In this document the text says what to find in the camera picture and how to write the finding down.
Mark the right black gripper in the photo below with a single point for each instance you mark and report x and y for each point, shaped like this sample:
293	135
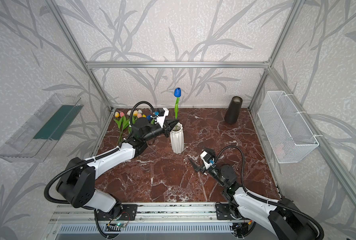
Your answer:
202	167

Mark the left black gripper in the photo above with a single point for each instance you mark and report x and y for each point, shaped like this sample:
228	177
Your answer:
165	128

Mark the white ribbed vase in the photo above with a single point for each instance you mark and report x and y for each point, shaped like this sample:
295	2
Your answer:
177	139

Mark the pink tulip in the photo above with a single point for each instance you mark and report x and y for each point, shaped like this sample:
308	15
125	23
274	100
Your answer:
122	123

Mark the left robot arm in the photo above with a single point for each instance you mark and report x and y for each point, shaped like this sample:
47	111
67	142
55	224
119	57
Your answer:
76	184

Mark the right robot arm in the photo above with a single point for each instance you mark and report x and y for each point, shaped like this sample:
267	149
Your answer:
282	218

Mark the black cone vase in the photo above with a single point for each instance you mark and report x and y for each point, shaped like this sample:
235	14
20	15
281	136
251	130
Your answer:
233	110

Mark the pink object in basket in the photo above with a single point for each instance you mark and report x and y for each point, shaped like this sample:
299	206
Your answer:
280	151

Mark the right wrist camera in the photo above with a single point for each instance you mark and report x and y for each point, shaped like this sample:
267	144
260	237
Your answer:
207	159

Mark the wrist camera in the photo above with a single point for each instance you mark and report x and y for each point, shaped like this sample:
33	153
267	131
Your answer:
207	159
161	114

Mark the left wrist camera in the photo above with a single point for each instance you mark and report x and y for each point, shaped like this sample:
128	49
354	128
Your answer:
161	114

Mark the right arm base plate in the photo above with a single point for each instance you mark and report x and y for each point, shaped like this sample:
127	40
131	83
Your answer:
227	212

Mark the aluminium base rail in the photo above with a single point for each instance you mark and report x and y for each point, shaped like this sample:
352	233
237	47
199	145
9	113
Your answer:
191	212

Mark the white wire mesh basket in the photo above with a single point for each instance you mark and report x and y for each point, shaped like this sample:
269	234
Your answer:
284	124

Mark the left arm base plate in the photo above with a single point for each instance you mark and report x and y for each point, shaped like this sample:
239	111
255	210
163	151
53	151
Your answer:
118	212

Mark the clear plastic wall shelf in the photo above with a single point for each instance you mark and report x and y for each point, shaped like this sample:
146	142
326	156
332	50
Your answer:
34	141

